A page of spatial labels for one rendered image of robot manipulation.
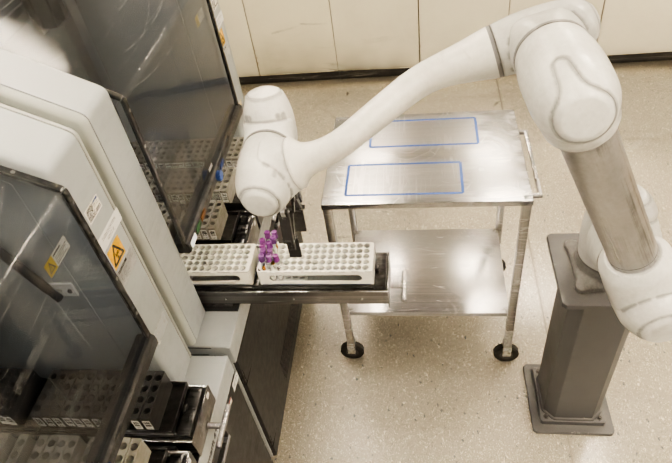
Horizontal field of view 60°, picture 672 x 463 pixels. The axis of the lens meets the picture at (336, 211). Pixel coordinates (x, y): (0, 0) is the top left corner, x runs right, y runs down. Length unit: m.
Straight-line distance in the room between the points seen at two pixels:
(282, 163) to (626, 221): 0.66
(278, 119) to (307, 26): 2.53
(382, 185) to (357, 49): 2.07
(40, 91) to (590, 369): 1.62
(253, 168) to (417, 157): 0.86
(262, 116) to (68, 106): 0.35
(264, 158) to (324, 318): 1.47
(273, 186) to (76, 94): 0.39
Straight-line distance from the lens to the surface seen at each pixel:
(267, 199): 1.05
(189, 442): 1.36
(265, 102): 1.18
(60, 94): 1.17
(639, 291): 1.38
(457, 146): 1.88
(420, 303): 2.12
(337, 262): 1.50
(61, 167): 1.06
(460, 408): 2.23
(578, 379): 2.01
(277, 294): 1.54
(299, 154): 1.08
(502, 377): 2.30
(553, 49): 1.02
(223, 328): 1.59
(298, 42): 3.75
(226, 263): 1.55
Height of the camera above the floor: 1.96
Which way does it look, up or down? 43 degrees down
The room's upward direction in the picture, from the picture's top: 9 degrees counter-clockwise
